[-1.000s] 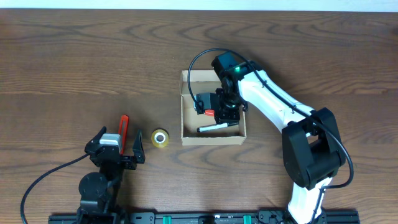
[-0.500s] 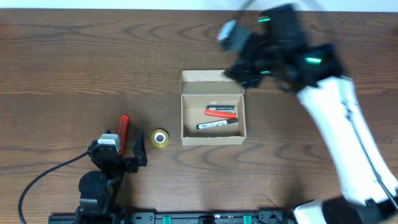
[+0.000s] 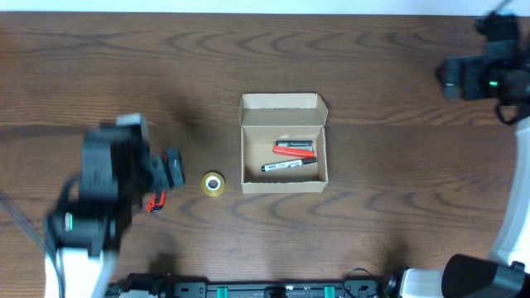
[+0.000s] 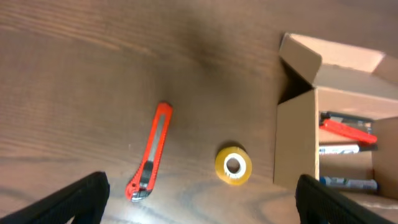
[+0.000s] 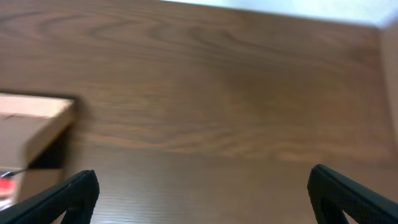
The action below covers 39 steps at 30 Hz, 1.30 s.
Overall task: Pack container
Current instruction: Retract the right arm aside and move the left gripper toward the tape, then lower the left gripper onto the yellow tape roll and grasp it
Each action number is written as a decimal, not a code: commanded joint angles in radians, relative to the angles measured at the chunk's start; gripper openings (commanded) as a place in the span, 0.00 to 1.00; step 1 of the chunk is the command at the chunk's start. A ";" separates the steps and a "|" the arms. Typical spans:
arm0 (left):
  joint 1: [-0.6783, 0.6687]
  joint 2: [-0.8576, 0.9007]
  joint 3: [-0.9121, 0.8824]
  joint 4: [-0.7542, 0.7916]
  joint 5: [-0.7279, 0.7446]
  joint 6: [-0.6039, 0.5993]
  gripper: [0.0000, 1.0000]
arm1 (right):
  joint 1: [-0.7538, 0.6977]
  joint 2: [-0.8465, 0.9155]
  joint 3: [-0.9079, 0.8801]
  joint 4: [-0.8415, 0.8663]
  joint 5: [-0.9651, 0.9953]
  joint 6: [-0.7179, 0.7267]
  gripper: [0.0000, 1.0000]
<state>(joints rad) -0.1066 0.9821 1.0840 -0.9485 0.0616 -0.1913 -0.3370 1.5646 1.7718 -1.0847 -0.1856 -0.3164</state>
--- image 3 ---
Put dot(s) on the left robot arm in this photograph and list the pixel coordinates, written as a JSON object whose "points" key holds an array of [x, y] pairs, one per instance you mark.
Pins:
{"points": [[95, 208]]}

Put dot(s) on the black whiteboard marker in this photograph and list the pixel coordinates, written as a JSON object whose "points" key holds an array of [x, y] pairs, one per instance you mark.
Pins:
{"points": [[288, 164]]}

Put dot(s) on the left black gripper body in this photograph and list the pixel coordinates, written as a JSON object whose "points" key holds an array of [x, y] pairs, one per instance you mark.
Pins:
{"points": [[166, 170]]}

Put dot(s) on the yellow clear tape roll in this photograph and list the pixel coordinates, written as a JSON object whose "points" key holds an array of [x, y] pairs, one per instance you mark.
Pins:
{"points": [[213, 184]]}

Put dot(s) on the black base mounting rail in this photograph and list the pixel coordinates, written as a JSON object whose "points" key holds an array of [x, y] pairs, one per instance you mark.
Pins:
{"points": [[169, 286]]}

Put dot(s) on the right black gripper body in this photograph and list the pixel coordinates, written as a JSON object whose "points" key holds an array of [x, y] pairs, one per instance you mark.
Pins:
{"points": [[451, 77]]}

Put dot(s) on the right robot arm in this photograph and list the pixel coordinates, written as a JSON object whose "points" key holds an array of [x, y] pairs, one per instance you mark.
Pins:
{"points": [[505, 271]]}

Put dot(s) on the open cardboard box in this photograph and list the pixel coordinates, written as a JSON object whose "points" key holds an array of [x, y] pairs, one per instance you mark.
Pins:
{"points": [[267, 118]]}

